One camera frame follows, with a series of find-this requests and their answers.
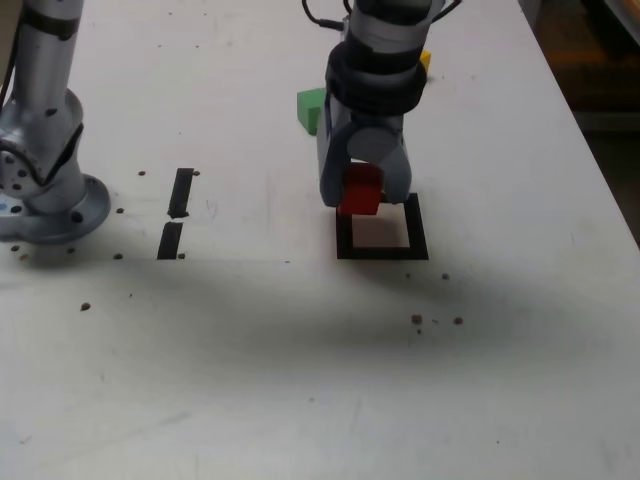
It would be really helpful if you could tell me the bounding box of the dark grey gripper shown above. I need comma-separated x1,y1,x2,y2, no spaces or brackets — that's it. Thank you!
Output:
316,94,414,209

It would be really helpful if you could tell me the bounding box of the red cube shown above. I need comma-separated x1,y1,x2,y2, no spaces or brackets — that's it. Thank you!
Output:
337,163,385,216

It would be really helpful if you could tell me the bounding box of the green cube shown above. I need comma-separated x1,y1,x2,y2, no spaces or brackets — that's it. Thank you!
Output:
296,87,327,136

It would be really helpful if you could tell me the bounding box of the black tape square outline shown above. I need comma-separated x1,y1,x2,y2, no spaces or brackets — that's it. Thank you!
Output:
335,192,430,261

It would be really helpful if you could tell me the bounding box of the black tape strip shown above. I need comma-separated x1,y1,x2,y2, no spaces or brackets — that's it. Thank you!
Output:
156,167,195,261

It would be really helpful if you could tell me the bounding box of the black cable with plug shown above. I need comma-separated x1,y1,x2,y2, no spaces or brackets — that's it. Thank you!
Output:
301,0,350,31

